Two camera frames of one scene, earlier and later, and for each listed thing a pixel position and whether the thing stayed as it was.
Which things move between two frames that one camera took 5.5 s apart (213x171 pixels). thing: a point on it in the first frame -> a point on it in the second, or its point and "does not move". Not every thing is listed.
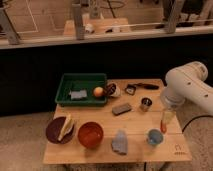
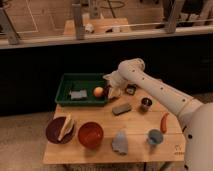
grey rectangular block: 121,109 does not move
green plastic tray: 77,90 does not move
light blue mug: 155,137 does not move
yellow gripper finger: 164,118 -> 114,92
